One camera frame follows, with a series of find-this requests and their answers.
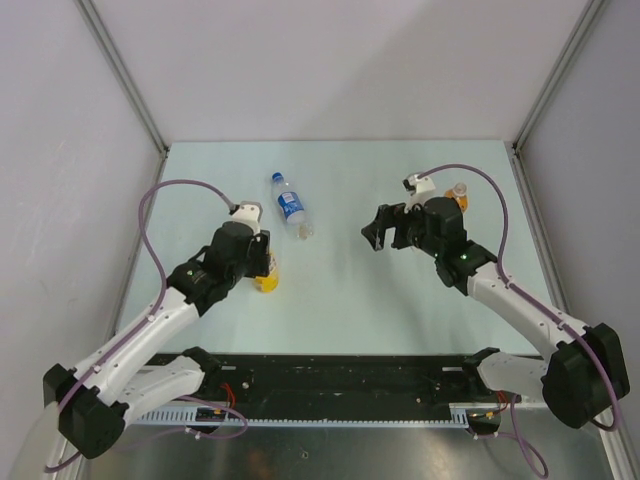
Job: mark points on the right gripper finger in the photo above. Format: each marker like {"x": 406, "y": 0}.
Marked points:
{"x": 390, "y": 213}
{"x": 375, "y": 232}

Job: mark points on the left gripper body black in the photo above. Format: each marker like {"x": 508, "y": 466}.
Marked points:
{"x": 257, "y": 256}

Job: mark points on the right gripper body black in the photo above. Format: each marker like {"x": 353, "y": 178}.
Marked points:
{"x": 410, "y": 228}

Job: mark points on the yellow juice bottle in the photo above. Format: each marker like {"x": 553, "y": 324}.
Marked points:
{"x": 267, "y": 284}

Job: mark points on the orange tea bottle blue label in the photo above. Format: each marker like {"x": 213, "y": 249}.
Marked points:
{"x": 459, "y": 192}

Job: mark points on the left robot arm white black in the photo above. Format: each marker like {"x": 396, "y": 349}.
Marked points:
{"x": 99, "y": 397}

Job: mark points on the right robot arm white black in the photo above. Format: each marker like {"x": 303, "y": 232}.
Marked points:
{"x": 580, "y": 371}

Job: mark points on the clear water bottle blue label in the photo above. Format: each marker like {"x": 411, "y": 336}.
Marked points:
{"x": 291, "y": 207}

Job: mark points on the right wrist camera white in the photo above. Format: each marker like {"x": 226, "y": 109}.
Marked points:
{"x": 420, "y": 188}

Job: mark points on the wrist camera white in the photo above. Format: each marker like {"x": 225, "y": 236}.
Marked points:
{"x": 420, "y": 188}
{"x": 249, "y": 214}

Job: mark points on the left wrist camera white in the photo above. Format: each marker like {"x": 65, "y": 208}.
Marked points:
{"x": 249, "y": 214}

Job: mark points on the right aluminium frame post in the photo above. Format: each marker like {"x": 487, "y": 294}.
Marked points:
{"x": 578, "y": 37}

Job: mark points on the aluminium frame post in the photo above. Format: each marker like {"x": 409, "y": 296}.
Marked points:
{"x": 578, "y": 37}
{"x": 113, "y": 58}

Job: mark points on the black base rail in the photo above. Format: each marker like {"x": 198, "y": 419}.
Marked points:
{"x": 341, "y": 387}

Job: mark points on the grey slotted cable duct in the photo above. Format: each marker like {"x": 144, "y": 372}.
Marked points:
{"x": 195, "y": 415}

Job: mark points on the left aluminium frame post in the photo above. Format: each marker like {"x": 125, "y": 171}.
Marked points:
{"x": 113, "y": 58}

